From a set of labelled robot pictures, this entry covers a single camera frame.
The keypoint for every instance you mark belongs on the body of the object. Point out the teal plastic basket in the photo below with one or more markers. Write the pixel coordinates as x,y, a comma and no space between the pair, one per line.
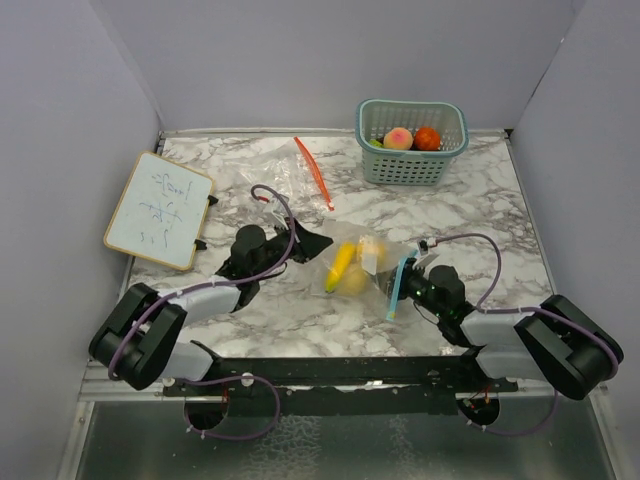
376,117

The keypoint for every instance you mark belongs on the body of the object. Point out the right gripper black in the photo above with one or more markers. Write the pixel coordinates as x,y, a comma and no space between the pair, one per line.
387,281

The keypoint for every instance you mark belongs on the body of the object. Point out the yellow fake lemon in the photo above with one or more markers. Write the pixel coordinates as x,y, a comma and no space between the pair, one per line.
370,249

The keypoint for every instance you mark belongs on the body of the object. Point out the orange fake pumpkin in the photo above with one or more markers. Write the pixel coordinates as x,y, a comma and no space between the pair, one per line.
427,139

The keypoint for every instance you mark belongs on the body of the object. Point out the pale yellow fake fruit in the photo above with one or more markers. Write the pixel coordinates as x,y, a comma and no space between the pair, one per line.
354,282

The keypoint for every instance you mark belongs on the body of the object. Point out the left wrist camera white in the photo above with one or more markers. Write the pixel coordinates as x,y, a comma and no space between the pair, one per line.
277,214

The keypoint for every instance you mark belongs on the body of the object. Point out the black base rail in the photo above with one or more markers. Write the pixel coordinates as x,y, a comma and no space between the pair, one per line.
345,386

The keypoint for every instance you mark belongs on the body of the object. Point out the clear bag red zipper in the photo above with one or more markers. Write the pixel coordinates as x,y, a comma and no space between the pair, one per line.
291,170

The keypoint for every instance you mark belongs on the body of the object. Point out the small whiteboard wooden frame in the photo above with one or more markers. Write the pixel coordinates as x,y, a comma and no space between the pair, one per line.
161,212

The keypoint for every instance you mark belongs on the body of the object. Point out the orange fake peach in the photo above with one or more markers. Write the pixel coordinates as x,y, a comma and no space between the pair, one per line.
398,138

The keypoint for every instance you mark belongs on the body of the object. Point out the clear bag blue zipper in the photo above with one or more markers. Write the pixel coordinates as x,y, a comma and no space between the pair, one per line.
374,300

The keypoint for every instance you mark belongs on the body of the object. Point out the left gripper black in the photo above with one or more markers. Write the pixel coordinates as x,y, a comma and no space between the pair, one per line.
308,244

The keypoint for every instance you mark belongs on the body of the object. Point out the yellow fake banana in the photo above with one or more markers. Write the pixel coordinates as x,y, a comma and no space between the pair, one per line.
341,262

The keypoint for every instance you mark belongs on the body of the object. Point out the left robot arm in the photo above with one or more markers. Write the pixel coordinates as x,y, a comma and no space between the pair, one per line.
138,342

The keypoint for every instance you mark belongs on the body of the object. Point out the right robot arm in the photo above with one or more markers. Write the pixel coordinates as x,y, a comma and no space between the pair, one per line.
553,342

